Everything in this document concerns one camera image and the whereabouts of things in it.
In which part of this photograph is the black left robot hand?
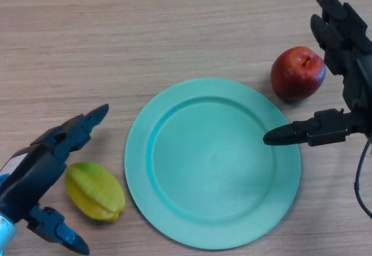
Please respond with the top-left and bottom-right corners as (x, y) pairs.
(0, 104), (110, 255)

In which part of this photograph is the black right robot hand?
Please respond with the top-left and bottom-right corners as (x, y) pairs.
(263, 0), (372, 147)

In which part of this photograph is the yellow starfruit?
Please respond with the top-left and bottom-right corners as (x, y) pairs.
(64, 162), (126, 223)

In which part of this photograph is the green round plate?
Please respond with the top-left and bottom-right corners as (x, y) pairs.
(124, 77), (301, 250)

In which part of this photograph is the red apple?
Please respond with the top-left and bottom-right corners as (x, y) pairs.
(270, 45), (326, 102)

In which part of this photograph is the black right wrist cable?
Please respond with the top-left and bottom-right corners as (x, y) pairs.
(353, 139), (372, 219)

